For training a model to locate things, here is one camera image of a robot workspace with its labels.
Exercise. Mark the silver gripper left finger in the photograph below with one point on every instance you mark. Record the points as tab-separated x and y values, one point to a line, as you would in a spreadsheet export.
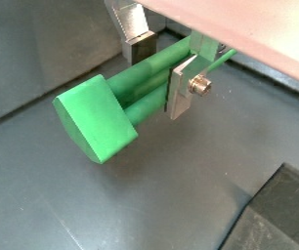
138	38

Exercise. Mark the green three prong object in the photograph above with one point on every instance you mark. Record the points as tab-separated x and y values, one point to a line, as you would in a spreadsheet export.
103	109

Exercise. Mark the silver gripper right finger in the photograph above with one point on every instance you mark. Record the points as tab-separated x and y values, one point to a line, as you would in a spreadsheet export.
187	77

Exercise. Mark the black curved fixture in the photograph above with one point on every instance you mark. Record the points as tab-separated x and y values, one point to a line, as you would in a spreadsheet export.
267	225

